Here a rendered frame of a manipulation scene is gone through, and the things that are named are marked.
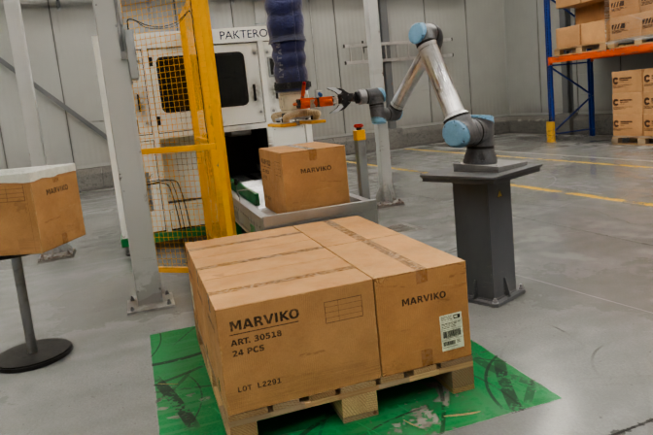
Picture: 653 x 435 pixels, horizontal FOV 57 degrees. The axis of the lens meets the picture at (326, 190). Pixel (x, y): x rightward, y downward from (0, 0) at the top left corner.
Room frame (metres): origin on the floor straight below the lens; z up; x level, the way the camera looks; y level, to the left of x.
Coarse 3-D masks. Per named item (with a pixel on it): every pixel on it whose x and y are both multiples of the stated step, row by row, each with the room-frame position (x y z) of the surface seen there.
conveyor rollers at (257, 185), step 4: (260, 180) 5.58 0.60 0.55; (244, 184) 5.35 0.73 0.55; (248, 184) 5.36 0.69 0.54; (252, 184) 5.29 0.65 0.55; (256, 184) 5.29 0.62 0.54; (260, 184) 5.22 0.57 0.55; (252, 188) 5.02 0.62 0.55; (256, 188) 5.02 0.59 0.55; (260, 188) 5.03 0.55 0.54; (260, 192) 4.76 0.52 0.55; (240, 196) 4.63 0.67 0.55; (260, 196) 4.57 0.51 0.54; (248, 200) 4.45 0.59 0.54; (260, 200) 4.38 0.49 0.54; (252, 204) 4.20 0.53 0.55; (260, 204) 4.20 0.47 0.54; (264, 204) 4.21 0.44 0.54; (260, 208) 4.02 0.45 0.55; (264, 208) 4.03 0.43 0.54; (264, 212) 3.85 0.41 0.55; (268, 212) 3.85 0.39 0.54; (272, 212) 3.86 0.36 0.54
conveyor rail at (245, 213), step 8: (232, 192) 4.57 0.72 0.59; (232, 200) 4.40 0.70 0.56; (240, 200) 4.14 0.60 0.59; (240, 208) 4.09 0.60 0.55; (248, 208) 3.78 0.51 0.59; (256, 208) 3.75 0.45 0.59; (240, 216) 4.13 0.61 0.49; (248, 216) 3.82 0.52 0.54; (256, 216) 3.54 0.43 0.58; (240, 224) 4.15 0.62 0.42; (248, 224) 3.86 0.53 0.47; (256, 224) 3.59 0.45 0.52; (248, 232) 3.87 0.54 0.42
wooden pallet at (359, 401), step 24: (456, 360) 2.29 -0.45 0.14; (216, 384) 2.32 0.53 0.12; (360, 384) 2.16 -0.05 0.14; (384, 384) 2.19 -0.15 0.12; (456, 384) 2.28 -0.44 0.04; (264, 408) 2.05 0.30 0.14; (288, 408) 2.08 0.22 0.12; (336, 408) 2.21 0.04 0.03; (360, 408) 2.16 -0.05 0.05; (240, 432) 2.02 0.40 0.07
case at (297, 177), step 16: (304, 144) 4.01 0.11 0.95; (320, 144) 3.87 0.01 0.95; (272, 160) 3.68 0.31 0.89; (288, 160) 3.49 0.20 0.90; (304, 160) 3.52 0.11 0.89; (320, 160) 3.54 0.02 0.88; (336, 160) 3.58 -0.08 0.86; (272, 176) 3.73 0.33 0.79; (288, 176) 3.48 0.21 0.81; (304, 176) 3.51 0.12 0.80; (320, 176) 3.54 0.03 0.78; (336, 176) 3.57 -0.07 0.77; (272, 192) 3.78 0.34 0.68; (288, 192) 3.48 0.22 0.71; (304, 192) 3.51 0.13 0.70; (320, 192) 3.54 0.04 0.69; (336, 192) 3.57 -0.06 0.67; (272, 208) 3.83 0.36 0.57; (288, 208) 3.48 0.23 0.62; (304, 208) 3.51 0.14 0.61
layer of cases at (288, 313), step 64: (192, 256) 2.83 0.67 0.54; (256, 256) 2.71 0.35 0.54; (320, 256) 2.59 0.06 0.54; (384, 256) 2.49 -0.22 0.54; (448, 256) 2.39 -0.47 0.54; (256, 320) 2.06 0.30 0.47; (320, 320) 2.13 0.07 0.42; (384, 320) 2.20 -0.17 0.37; (448, 320) 2.28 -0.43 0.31; (256, 384) 2.05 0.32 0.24; (320, 384) 2.12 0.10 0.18
